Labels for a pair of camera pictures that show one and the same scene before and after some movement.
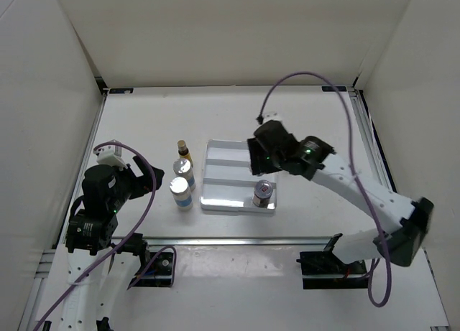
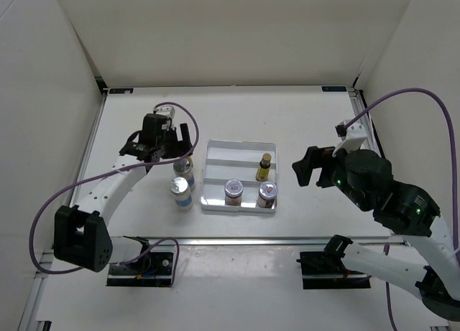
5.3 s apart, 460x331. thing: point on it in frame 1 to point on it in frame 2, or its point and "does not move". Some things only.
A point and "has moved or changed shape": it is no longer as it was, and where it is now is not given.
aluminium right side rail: (371, 139) does not move
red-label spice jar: (263, 189) has moved or changed shape
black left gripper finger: (146, 181) to (184, 148)
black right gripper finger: (263, 162) to (304, 167)
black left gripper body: (129, 186) to (169, 144)
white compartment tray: (227, 179) does not move
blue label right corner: (330, 89) does not move
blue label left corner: (121, 90) does not move
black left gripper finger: (141, 164) to (185, 132)
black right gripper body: (279, 160) to (334, 174)
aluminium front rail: (237, 240) does not move
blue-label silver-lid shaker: (181, 190) does not move
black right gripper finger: (256, 150) to (319, 156)
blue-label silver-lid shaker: (182, 167) does not move
